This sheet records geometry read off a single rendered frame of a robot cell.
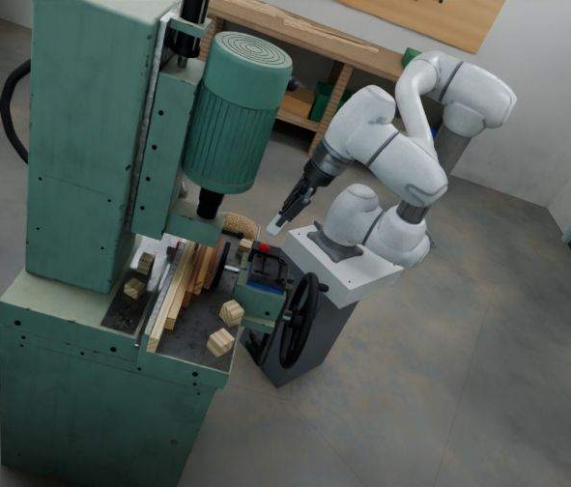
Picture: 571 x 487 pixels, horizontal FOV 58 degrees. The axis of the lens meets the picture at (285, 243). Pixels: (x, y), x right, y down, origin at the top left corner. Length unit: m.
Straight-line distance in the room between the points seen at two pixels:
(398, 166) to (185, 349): 0.63
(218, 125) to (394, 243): 0.97
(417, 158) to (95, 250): 0.79
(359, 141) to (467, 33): 3.54
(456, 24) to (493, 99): 3.00
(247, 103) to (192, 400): 0.82
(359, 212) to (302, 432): 0.98
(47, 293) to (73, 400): 0.35
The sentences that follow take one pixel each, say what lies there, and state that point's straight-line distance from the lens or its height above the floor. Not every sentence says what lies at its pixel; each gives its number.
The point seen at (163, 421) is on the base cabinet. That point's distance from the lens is 1.60.
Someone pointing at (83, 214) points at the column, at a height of 1.04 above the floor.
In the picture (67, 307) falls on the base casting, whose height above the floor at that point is 0.80.
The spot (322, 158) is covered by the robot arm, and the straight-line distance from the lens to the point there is 1.17.
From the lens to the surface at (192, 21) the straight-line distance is 1.11.
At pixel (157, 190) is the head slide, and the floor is 1.14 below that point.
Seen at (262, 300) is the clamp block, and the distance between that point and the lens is 1.34.
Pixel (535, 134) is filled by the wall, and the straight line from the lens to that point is 5.14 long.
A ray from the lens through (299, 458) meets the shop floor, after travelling 2.25.
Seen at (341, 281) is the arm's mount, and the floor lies 0.70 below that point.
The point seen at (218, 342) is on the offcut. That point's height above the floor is 0.94.
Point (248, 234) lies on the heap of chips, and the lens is 1.56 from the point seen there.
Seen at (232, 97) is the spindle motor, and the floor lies 1.43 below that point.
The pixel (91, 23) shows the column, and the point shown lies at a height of 1.48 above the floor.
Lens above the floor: 1.84
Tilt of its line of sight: 36 degrees down
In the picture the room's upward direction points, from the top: 23 degrees clockwise
